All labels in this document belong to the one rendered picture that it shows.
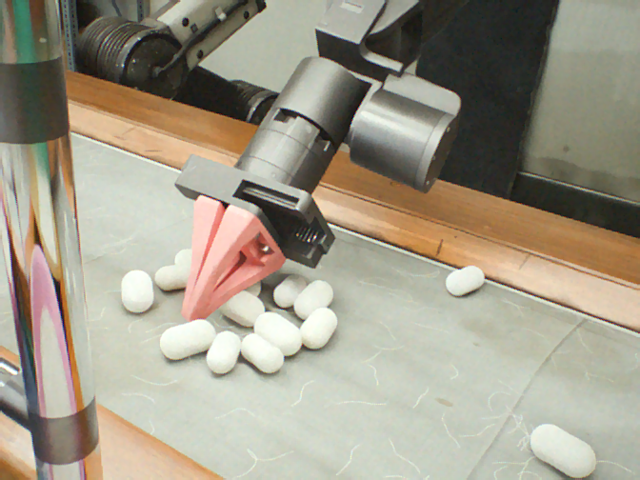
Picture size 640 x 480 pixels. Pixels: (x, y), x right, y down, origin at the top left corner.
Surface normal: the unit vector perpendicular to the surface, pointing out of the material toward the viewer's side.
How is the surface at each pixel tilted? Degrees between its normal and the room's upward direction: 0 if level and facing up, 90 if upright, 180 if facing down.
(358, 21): 39
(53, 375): 90
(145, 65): 89
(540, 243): 0
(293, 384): 0
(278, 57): 90
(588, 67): 90
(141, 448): 0
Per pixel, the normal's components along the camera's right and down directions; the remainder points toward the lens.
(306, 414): 0.07, -0.88
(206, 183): -0.28, -0.46
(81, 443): 0.75, 0.36
